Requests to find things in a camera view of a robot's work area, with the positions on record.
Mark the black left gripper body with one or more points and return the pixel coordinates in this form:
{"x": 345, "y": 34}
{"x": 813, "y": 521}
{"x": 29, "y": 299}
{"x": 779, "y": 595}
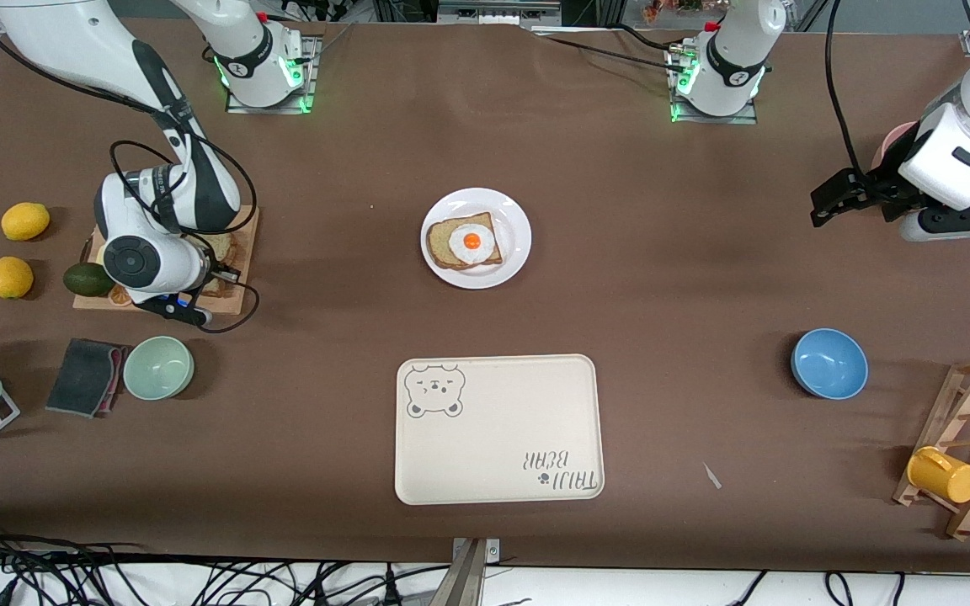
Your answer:
{"x": 882, "y": 186}

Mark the white round plate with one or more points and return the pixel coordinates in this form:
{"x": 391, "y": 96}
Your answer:
{"x": 514, "y": 252}

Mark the fried egg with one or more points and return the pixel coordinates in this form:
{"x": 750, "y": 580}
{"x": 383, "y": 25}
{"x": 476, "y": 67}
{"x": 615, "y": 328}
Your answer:
{"x": 460, "y": 248}

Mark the brown bread slice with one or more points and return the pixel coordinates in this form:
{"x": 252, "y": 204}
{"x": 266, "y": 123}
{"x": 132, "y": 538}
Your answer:
{"x": 222, "y": 248}
{"x": 439, "y": 248}

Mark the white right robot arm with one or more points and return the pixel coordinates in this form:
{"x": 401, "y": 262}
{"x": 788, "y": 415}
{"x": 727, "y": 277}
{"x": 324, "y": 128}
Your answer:
{"x": 106, "y": 34}

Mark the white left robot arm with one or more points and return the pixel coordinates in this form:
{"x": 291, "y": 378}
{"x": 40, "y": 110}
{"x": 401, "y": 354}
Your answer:
{"x": 738, "y": 50}

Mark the pink bowl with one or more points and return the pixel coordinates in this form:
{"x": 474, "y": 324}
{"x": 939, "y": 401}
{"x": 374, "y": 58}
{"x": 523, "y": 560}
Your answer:
{"x": 887, "y": 143}

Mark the blue bowl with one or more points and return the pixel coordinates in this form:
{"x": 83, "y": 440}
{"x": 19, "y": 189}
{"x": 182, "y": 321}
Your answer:
{"x": 830, "y": 364}

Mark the wooden mug rack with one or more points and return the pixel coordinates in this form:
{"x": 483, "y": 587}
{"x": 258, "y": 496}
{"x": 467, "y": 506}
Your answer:
{"x": 959, "y": 412}

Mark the yellow mug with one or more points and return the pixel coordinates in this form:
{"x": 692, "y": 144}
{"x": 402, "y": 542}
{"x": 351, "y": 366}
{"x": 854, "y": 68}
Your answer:
{"x": 948, "y": 480}

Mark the small white paper scrap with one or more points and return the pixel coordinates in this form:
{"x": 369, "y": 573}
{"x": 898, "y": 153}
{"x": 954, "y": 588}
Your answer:
{"x": 711, "y": 476}

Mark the beige bear print tray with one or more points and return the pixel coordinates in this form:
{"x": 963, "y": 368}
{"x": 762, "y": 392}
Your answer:
{"x": 502, "y": 421}

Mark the pale green bowl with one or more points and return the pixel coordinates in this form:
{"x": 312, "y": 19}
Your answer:
{"x": 158, "y": 368}

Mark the dried orange slice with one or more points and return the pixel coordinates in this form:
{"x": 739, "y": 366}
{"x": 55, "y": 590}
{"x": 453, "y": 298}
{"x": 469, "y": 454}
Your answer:
{"x": 119, "y": 296}

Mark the green avocado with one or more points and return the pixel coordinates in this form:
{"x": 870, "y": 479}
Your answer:
{"x": 87, "y": 279}

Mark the wooden cutting board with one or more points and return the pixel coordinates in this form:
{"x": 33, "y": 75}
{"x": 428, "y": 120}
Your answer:
{"x": 91, "y": 303}

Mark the grey folded cloth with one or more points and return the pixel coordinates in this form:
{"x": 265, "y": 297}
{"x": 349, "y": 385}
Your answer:
{"x": 81, "y": 379}

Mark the yellow lemon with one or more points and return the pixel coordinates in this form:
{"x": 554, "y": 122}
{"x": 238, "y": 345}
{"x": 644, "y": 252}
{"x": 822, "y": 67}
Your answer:
{"x": 26, "y": 221}

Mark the lower lemon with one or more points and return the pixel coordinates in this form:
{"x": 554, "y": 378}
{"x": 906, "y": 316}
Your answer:
{"x": 10, "y": 278}

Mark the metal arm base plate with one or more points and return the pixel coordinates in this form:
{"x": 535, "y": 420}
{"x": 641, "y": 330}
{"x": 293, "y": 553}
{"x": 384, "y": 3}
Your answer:
{"x": 313, "y": 76}
{"x": 746, "y": 119}

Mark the grey metal frame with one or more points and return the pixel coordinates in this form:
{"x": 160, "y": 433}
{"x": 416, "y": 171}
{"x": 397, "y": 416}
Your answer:
{"x": 493, "y": 13}

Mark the metal clamp bracket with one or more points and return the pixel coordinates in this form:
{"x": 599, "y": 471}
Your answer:
{"x": 472, "y": 555}

